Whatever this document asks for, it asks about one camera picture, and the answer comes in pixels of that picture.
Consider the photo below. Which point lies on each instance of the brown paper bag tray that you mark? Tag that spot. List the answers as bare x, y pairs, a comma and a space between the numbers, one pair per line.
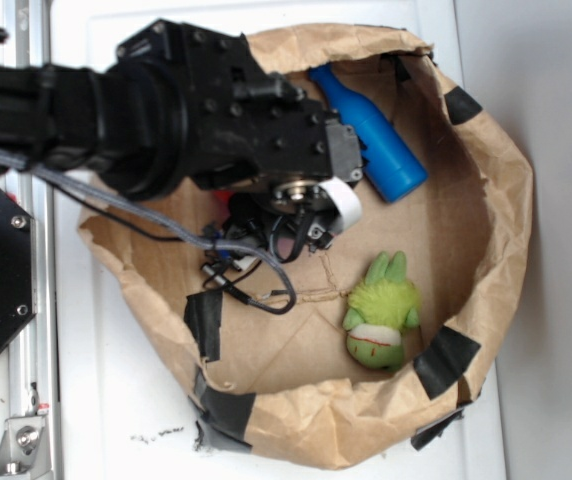
285, 386

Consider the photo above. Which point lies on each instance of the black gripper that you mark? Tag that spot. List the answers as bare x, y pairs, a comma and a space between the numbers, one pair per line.
302, 216

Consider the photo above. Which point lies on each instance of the metal corner bracket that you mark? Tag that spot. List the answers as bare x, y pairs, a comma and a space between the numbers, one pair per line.
25, 449

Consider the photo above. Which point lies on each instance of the aluminium frame rail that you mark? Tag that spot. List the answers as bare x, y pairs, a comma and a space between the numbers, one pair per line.
33, 354

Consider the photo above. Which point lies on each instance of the white plastic board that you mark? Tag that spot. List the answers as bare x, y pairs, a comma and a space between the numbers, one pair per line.
123, 415

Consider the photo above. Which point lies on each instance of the blue plastic bottle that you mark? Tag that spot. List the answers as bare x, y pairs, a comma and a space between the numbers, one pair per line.
391, 167

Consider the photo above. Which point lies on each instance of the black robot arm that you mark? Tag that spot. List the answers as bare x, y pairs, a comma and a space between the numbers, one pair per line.
185, 103

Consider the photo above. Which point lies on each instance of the green plush toy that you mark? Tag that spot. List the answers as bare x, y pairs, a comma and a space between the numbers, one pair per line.
381, 308

